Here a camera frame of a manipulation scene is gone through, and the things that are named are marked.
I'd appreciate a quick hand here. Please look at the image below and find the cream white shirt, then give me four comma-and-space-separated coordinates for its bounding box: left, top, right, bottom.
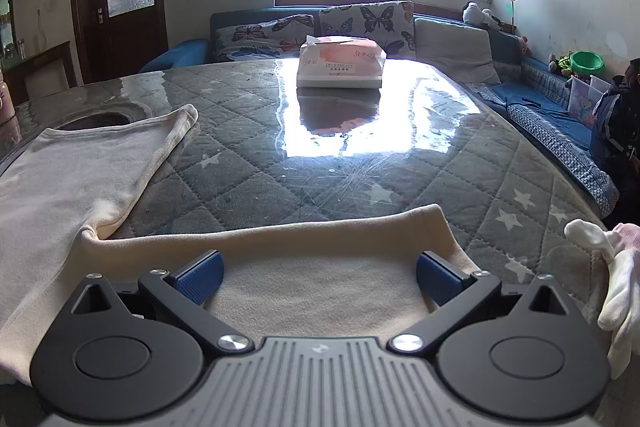
1, 105, 475, 383

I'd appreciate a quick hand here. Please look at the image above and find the white pink small garment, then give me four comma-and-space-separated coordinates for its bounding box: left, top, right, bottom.
564, 219, 640, 379

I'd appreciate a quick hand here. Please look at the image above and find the child in dark jacket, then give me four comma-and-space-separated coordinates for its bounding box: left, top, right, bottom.
590, 58, 639, 225

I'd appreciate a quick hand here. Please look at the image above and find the blue sofa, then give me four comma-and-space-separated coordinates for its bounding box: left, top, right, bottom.
142, 1, 620, 217

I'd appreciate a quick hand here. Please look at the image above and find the clear plastic storage box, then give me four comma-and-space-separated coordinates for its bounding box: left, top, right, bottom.
567, 75, 612, 128

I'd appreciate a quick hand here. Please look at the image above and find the pink cartoon cup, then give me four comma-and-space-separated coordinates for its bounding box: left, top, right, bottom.
0, 72, 15, 124

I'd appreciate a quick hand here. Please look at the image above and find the green plastic basin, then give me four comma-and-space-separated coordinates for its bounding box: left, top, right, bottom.
570, 51, 605, 76

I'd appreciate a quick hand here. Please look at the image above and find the grey plain cushion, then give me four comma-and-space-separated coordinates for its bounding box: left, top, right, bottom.
414, 17, 500, 84

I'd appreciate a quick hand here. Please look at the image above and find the white plush toy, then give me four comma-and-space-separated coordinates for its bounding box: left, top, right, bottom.
462, 2, 501, 30

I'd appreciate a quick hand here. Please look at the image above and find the butterfly cushion left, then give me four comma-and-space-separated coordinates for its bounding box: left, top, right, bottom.
214, 14, 314, 62

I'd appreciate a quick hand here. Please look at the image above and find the butterfly cushion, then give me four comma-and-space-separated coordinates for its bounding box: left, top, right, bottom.
319, 1, 416, 60
214, 14, 314, 62

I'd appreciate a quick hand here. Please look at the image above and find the tissue pack white pink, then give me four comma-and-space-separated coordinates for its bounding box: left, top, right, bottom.
296, 36, 386, 90

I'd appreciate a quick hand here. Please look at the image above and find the butterfly cushion right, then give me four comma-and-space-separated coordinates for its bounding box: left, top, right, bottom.
319, 1, 416, 60

